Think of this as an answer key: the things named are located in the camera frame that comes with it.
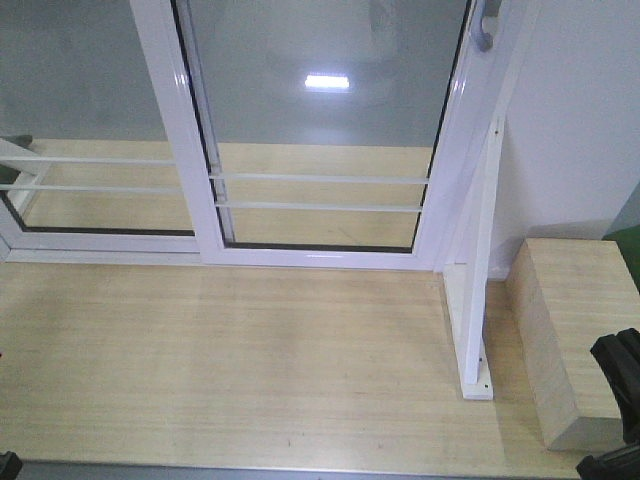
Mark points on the light wooden block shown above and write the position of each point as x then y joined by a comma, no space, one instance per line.
565,294

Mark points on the white framed sliding glass door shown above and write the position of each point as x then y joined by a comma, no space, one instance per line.
310,150

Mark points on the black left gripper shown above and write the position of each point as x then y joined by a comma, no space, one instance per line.
10,465

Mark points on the white support bracket frame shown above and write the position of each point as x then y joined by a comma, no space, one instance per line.
466,264

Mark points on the grey door handle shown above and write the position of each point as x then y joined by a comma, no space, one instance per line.
484,23

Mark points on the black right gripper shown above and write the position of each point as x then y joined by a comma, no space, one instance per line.
618,358

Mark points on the white fixed glass window panel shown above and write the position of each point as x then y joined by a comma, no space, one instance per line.
101,148

